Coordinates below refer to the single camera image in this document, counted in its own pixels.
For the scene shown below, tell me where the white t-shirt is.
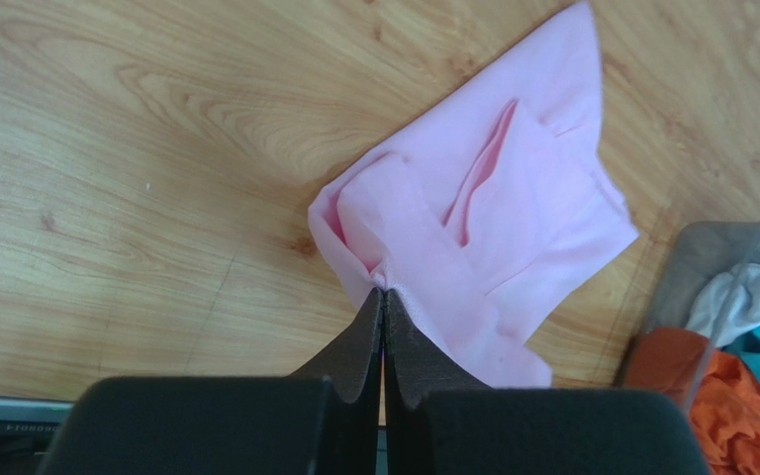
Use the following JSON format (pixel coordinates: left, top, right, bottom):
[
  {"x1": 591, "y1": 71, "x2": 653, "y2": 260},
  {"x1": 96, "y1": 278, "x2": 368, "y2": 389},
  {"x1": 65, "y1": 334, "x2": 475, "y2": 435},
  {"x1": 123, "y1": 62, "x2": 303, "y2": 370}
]
[{"x1": 685, "y1": 263, "x2": 760, "y2": 347}]

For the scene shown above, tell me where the orange t-shirt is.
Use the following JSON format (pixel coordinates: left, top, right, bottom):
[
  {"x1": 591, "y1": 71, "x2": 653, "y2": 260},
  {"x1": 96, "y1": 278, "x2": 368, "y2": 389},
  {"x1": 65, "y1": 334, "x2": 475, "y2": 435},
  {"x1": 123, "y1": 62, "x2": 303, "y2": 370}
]
[{"x1": 622, "y1": 327, "x2": 760, "y2": 474}]

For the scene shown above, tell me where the pink t-shirt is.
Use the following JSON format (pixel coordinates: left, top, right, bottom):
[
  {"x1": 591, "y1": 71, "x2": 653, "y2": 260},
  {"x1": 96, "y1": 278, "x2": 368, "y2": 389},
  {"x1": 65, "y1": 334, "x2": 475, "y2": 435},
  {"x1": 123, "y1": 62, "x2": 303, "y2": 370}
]
[{"x1": 308, "y1": 1, "x2": 637, "y2": 388}]

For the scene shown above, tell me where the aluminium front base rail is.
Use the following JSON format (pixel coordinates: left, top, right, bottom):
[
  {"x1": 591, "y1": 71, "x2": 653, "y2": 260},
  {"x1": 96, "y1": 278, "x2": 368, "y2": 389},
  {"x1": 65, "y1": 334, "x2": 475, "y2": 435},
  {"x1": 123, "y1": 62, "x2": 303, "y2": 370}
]
[{"x1": 0, "y1": 397, "x2": 73, "y2": 424}]

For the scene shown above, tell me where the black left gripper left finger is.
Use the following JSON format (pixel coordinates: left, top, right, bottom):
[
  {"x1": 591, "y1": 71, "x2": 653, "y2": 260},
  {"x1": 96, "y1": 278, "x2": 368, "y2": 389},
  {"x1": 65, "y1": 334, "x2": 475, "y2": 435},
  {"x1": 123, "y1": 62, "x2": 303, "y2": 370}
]
[{"x1": 40, "y1": 289, "x2": 384, "y2": 474}]

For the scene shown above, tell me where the clear plastic bin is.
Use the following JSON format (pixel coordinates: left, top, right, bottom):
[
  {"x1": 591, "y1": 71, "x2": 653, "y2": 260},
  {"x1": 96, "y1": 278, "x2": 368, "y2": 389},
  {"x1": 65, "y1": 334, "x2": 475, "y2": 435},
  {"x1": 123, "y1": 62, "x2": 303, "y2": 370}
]
[{"x1": 614, "y1": 209, "x2": 760, "y2": 475}]

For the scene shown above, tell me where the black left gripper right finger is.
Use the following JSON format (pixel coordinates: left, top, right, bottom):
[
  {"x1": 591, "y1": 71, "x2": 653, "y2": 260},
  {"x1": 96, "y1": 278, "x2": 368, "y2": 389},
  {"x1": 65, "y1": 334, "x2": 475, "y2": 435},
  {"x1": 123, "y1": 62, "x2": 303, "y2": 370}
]
[{"x1": 384, "y1": 291, "x2": 708, "y2": 474}]

